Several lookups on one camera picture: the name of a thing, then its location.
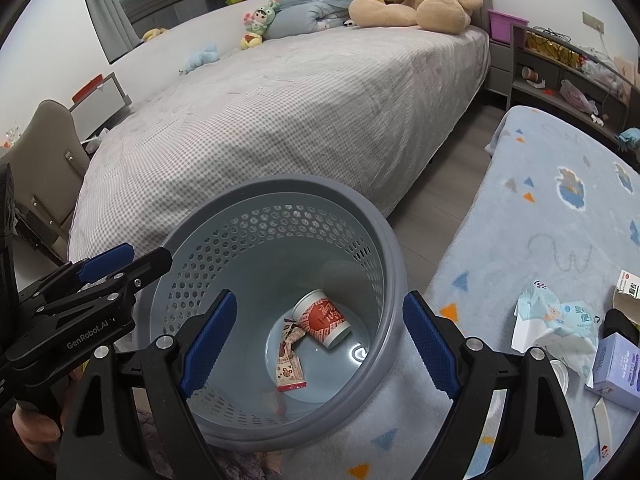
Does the red snack wrapper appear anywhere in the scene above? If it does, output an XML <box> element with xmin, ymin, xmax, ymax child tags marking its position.
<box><xmin>276</xmin><ymin>318</ymin><xmax>307</xmax><ymax>392</ymax></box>

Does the red white paper cup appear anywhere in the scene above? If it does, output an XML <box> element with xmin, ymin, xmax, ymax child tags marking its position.
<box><xmin>292</xmin><ymin>289</ymin><xmax>352</xmax><ymax>350</ymax></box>

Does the white plastic lid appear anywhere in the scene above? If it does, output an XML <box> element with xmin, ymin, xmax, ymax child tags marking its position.
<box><xmin>550</xmin><ymin>359</ymin><xmax>570</xmax><ymax>394</ymax></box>

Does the blue wet wipes packet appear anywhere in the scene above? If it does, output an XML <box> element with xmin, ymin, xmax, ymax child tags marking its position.
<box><xmin>511</xmin><ymin>280</ymin><xmax>601</xmax><ymax>387</ymax></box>

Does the red white straw wrapper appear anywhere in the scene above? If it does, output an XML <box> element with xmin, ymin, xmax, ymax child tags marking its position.
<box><xmin>592</xmin><ymin>398</ymin><xmax>613</xmax><ymax>462</ymax></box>

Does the purple cardboard box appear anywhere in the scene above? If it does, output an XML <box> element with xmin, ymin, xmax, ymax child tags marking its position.
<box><xmin>588</xmin><ymin>333</ymin><xmax>640</xmax><ymax>413</ymax></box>

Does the white green medicine box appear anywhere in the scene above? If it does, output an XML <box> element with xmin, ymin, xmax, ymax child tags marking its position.
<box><xmin>612</xmin><ymin>270</ymin><xmax>640</xmax><ymax>322</ymax></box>

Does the grey perforated trash basket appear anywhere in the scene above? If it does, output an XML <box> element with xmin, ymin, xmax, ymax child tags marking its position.
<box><xmin>132</xmin><ymin>176</ymin><xmax>407</xmax><ymax>451</ymax></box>

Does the person's left hand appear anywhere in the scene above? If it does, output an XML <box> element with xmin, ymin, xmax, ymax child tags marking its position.
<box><xmin>12</xmin><ymin>405</ymin><xmax>62</xmax><ymax>464</ymax></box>

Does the beige chair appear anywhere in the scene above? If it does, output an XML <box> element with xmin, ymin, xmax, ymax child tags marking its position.
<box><xmin>1</xmin><ymin>100</ymin><xmax>89</xmax><ymax>263</ymax></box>

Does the black fabric band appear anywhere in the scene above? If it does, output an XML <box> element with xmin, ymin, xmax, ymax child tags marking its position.
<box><xmin>601</xmin><ymin>308</ymin><xmax>639</xmax><ymax>346</ymax></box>

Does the blue patterned table blanket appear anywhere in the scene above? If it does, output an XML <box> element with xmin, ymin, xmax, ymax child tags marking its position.
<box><xmin>344</xmin><ymin>104</ymin><xmax>640</xmax><ymax>480</ymax></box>

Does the small light blue plush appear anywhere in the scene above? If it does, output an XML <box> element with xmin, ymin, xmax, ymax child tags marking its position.
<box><xmin>179</xmin><ymin>46</ymin><xmax>219</xmax><ymax>76</ymax></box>

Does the grey curtain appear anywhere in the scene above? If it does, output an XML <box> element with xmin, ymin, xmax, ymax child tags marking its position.
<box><xmin>85</xmin><ymin>0</ymin><xmax>142</xmax><ymax>63</ymax></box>

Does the small yellow plush toy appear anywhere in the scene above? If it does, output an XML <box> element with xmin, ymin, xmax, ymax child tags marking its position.
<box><xmin>142</xmin><ymin>28</ymin><xmax>167</xmax><ymax>42</ymax></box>

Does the grey checkered bed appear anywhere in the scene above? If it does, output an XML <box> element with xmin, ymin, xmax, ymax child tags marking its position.
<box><xmin>68</xmin><ymin>26</ymin><xmax>490</xmax><ymax>261</ymax></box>

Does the grey bedside drawer cabinet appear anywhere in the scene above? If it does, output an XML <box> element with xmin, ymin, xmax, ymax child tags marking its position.
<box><xmin>485</xmin><ymin>40</ymin><xmax>512</xmax><ymax>98</ymax></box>

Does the green hooded plush doll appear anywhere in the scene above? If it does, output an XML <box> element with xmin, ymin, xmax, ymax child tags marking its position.
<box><xmin>240</xmin><ymin>0</ymin><xmax>280</xmax><ymax>50</ymax></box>

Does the pink plastic bag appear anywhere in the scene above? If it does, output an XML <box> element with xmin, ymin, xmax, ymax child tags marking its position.
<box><xmin>560</xmin><ymin>79</ymin><xmax>599</xmax><ymax>116</ymax></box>

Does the grey shelf unit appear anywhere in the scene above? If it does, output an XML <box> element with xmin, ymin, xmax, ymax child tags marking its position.
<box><xmin>506</xmin><ymin>25</ymin><xmax>639</xmax><ymax>144</ymax></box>

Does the light blue folded quilt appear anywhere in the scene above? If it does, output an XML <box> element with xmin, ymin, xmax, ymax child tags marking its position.
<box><xmin>264</xmin><ymin>0</ymin><xmax>354</xmax><ymax>40</ymax></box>

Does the yellow gold patterned box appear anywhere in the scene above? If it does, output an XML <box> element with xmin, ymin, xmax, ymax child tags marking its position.
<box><xmin>525</xmin><ymin>30</ymin><xmax>586</xmax><ymax>70</ymax></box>

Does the purple storage box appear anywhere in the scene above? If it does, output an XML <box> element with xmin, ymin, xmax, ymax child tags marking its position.
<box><xmin>488</xmin><ymin>9</ymin><xmax>528</xmax><ymax>44</ymax></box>

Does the white wall socket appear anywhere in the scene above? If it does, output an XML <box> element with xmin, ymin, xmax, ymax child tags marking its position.
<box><xmin>582</xmin><ymin>12</ymin><xmax>604</xmax><ymax>34</ymax></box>

